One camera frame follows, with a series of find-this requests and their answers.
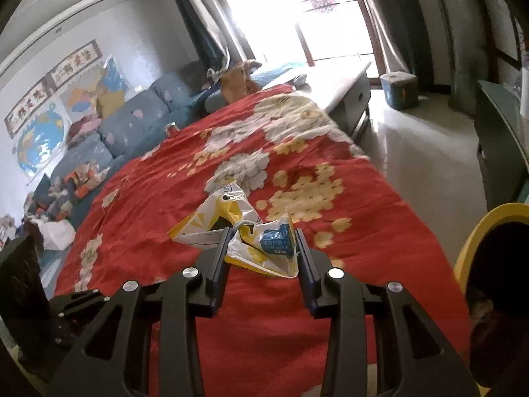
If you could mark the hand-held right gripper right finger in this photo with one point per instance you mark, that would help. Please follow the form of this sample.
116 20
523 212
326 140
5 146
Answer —
308 285

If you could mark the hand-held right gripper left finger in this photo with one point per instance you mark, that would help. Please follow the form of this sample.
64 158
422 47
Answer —
219 275

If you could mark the packet blue label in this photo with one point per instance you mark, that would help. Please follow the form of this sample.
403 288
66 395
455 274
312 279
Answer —
272 242

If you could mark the yellow white plastic bag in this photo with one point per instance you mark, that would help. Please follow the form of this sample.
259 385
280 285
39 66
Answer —
206 219

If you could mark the yellow round bin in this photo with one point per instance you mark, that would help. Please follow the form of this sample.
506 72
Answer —
475 240

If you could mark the white crumpled bag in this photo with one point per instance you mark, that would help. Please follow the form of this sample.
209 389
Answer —
60 235

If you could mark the red floral blanket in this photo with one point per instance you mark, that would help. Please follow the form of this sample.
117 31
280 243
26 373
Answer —
186 165

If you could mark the pile of mixed clothes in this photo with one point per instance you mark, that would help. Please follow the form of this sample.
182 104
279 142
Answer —
70 190

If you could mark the world map poster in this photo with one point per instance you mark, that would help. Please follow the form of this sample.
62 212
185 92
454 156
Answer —
41 144

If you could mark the blue sofa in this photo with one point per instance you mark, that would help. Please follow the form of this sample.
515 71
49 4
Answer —
132 124

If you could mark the pile of pink clothes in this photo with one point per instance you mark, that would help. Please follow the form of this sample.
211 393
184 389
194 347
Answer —
84 130

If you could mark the brown paper bag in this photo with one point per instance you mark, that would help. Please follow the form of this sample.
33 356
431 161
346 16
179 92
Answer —
239 84

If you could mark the white coffee table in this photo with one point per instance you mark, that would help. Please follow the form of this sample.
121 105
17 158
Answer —
343 87

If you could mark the yellow cushion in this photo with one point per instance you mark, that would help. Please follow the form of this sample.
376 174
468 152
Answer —
110 103

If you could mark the dark blue quilt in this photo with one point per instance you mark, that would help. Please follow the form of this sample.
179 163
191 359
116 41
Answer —
268 76

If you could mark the blue storage stool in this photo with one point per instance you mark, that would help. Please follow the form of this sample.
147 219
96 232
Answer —
399 91

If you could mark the colourful map poster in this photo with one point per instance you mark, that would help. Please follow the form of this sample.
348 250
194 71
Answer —
91 91

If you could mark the grey TV cabinet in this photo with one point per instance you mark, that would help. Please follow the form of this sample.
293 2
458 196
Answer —
500 144

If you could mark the dark grey curtain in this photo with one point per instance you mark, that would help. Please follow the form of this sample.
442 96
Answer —
202 12
392 16

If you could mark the glass balcony door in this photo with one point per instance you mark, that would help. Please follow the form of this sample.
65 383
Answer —
289 16

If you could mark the grey standing air conditioner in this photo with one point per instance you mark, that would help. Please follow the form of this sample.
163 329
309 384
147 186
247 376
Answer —
467 41

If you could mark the framed wall picture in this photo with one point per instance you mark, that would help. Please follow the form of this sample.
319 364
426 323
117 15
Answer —
76 64
27 107

